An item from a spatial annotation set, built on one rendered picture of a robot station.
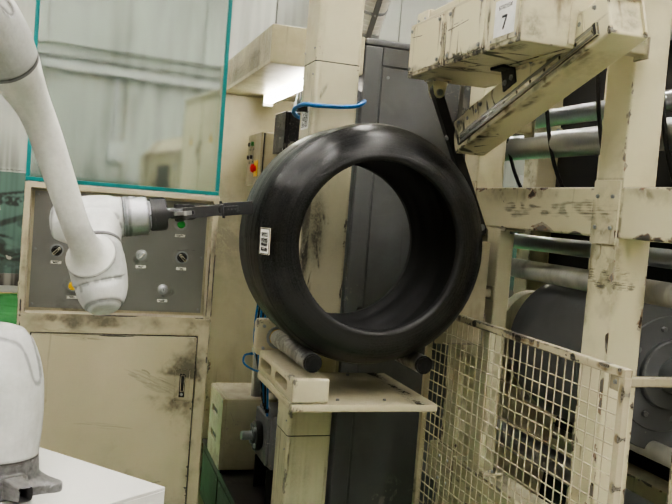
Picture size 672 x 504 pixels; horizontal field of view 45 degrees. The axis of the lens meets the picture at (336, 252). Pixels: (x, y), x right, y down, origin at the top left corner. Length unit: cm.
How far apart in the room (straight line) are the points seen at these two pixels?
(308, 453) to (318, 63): 108
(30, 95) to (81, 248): 32
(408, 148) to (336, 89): 42
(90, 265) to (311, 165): 53
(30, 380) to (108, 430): 111
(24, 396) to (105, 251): 40
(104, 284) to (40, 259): 80
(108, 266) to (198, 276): 84
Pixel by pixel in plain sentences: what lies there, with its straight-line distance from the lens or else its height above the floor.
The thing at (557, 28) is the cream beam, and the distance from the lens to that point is 184.
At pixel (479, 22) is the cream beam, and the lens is 196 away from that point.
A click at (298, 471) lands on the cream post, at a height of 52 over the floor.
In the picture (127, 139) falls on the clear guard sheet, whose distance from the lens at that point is 247.
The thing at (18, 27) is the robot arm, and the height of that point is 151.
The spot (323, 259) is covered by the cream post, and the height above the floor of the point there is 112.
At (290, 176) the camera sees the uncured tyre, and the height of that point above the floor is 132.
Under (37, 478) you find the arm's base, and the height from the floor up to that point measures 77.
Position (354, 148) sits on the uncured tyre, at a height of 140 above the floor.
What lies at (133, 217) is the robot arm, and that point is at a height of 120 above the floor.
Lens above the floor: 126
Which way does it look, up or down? 3 degrees down
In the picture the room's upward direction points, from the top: 5 degrees clockwise
